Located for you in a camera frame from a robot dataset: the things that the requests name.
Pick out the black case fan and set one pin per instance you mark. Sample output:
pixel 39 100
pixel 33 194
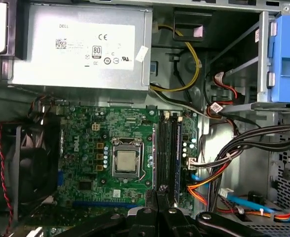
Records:
pixel 36 163

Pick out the locking lever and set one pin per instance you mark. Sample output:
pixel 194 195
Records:
pixel 143 160

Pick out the blue bay carrier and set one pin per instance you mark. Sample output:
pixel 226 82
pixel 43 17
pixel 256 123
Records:
pixel 288 49

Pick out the grey power supply unit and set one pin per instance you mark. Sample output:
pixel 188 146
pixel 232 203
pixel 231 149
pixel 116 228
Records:
pixel 85 49

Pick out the black RAM slot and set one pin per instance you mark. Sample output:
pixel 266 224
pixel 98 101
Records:
pixel 167 153
pixel 161 153
pixel 173 158

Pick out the blue board connector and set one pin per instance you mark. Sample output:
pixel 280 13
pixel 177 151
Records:
pixel 59 181

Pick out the metal socket cover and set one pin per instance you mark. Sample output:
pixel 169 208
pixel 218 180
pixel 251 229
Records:
pixel 138 159

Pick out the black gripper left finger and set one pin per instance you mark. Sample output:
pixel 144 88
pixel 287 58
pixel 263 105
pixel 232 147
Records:
pixel 149 222

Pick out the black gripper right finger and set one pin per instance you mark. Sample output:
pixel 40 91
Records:
pixel 167 222

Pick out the blue expansion slot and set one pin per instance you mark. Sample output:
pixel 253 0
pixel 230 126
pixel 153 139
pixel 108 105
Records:
pixel 105 205

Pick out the metal disk bay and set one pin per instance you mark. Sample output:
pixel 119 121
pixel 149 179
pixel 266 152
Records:
pixel 270 229

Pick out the silver CPU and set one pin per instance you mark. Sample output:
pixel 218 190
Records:
pixel 126 160

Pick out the CPU socket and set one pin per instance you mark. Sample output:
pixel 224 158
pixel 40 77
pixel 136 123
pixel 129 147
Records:
pixel 127 148

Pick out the black PC case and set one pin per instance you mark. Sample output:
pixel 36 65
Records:
pixel 221 29

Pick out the green motherboard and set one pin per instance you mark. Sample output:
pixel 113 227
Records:
pixel 135 118

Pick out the metal drive cage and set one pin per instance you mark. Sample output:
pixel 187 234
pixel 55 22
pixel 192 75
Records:
pixel 262 61

